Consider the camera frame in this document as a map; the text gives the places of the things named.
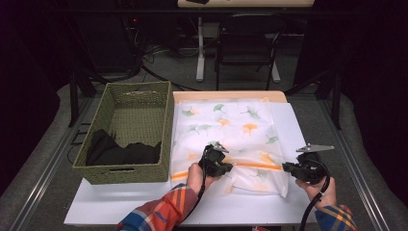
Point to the black metal stand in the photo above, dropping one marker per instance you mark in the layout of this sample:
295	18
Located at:
73	99
335	102

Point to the dark clothing with red patch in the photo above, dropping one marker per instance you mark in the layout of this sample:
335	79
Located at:
261	228

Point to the aluminium rail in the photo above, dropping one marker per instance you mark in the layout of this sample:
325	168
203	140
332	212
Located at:
57	154
352	160

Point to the long white desk leg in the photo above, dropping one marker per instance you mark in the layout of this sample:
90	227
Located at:
200	57

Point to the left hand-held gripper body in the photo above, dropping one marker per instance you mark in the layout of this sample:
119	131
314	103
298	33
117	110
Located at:
213	160

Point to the short white desk leg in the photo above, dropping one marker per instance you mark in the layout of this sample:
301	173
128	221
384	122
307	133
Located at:
275	72

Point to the white leaf-print laundry bag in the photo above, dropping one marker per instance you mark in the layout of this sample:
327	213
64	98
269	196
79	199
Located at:
243	128

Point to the black cloth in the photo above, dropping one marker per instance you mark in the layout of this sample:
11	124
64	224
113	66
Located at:
128	155

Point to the person's right hand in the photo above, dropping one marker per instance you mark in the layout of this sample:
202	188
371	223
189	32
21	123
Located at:
320	195

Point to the green woven basket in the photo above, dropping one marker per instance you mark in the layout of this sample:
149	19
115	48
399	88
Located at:
141	122

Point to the black equipment rack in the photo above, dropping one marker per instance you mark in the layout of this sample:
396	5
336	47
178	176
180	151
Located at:
109	41

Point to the wooden board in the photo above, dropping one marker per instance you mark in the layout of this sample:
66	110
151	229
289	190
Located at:
224	95

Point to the person's left hand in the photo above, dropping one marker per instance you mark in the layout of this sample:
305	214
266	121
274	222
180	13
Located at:
195	176

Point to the black folding chair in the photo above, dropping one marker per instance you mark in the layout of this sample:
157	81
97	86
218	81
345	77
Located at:
243	59

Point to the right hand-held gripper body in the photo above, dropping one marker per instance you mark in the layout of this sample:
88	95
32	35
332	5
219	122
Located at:
309	170

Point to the white sheet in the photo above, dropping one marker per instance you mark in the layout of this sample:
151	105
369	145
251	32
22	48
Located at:
128	205

